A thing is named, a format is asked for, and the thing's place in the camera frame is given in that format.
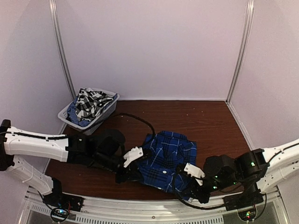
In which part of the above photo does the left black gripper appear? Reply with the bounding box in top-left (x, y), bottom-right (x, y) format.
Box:
top-left (94, 150), bottom-right (145, 185)

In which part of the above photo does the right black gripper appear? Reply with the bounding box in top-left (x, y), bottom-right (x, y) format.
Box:
top-left (180, 176), bottom-right (240, 204)

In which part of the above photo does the blue plaid long sleeve shirt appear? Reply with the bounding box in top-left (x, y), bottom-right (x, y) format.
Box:
top-left (137, 131), bottom-right (197, 193)

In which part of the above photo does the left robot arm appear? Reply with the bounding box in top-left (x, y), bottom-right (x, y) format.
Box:
top-left (0, 119), bottom-right (144, 207)

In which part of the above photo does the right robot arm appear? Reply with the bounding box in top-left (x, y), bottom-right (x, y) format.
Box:
top-left (185, 140), bottom-right (299, 206)

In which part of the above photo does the right circuit board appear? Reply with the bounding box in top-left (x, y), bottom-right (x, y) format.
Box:
top-left (238, 208), bottom-right (257, 222)

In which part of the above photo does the circuit board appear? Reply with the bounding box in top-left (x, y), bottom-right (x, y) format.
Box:
top-left (50, 208), bottom-right (70, 223)
top-left (238, 208), bottom-right (257, 222)

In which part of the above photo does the grey plastic laundry basket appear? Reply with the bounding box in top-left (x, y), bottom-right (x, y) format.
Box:
top-left (57, 88), bottom-right (120, 135)

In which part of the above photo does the left circuit board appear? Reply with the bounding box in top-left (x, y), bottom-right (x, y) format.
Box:
top-left (50, 208), bottom-right (70, 223)

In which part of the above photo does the blue patterned shirt in basket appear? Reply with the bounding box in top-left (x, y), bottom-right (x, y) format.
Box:
top-left (66, 97), bottom-right (94, 127)

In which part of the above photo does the black white checked shirt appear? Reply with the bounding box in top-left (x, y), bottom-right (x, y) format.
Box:
top-left (75, 88), bottom-right (114, 122)

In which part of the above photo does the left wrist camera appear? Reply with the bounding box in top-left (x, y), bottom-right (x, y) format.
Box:
top-left (123, 147), bottom-right (150, 168)

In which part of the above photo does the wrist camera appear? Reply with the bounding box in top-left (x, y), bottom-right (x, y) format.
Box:
top-left (176, 163), bottom-right (206, 187)
top-left (123, 147), bottom-right (150, 168)

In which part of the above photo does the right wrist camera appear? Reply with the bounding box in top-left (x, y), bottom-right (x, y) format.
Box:
top-left (176, 163), bottom-right (206, 187)

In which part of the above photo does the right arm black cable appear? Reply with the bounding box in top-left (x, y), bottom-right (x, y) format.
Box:
top-left (171, 149), bottom-right (299, 215)

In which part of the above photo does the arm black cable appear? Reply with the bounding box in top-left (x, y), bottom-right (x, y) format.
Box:
top-left (171, 149), bottom-right (299, 215)
top-left (0, 112), bottom-right (157, 150)

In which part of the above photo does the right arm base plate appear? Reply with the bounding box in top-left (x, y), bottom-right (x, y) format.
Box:
top-left (223, 194), bottom-right (263, 211)

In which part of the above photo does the front aluminium rail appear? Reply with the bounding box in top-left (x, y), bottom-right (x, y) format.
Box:
top-left (17, 187), bottom-right (290, 224)

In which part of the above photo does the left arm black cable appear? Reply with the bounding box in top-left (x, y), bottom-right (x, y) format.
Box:
top-left (0, 112), bottom-right (157, 150)

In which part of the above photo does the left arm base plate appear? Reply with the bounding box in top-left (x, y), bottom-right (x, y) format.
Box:
top-left (43, 193), bottom-right (84, 212)

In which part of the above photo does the left aluminium frame post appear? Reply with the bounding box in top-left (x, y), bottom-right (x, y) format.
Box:
top-left (49, 0), bottom-right (79, 105)

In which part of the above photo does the aluminium frame post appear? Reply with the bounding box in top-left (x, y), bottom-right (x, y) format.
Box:
top-left (226, 0), bottom-right (255, 105)
top-left (49, 0), bottom-right (79, 105)

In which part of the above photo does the right aluminium frame post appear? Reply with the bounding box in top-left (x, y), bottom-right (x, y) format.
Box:
top-left (226, 0), bottom-right (255, 105)

